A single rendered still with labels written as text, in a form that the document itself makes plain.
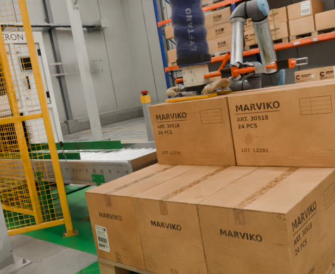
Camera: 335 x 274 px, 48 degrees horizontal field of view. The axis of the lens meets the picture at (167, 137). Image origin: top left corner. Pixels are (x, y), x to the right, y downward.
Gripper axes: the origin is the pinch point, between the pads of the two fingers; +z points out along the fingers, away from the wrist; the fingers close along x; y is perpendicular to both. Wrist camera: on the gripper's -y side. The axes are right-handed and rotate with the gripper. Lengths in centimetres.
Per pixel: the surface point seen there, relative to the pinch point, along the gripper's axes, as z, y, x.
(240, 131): 20.6, -11.3, -33.1
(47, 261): 79, 119, -108
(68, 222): 41, 143, -97
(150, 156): 15, 66, -49
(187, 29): 9.3, 22.1, 29.8
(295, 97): 21, -44, -17
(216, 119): 20.9, 3.0, -25.6
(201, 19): 0.4, 16.3, 34.5
